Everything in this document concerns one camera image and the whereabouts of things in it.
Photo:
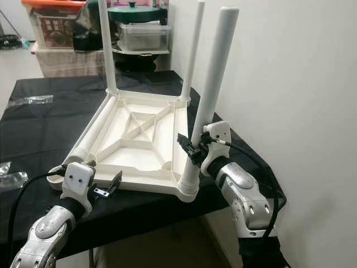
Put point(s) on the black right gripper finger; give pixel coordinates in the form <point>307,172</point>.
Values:
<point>187,148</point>

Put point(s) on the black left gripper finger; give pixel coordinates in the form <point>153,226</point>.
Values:
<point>114,182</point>

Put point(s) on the white plastic children table top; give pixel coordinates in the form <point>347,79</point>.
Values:
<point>145,148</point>

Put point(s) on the black tablecloth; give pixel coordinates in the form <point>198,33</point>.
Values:
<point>44,139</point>

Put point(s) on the clear tape patch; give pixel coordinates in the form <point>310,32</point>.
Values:
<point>11,178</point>

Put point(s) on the black wok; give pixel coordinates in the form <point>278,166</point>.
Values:
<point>139,62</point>

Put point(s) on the clear plastic bag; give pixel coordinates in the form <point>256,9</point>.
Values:
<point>30,101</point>

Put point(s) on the clear plastic storage box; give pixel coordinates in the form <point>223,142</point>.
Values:
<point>142,38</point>

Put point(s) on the dark green round lid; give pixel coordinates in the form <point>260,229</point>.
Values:
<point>136,14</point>

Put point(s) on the black plastic bag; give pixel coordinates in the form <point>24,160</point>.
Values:
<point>89,28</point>

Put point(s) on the teal head broom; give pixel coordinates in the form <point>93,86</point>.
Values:
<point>27,44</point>

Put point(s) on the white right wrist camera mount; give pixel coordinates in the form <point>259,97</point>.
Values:
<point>217,131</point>

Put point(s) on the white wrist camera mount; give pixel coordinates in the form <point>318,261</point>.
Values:
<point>217,131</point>
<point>78,177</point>

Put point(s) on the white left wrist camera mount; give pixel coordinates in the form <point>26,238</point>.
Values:
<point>78,177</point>

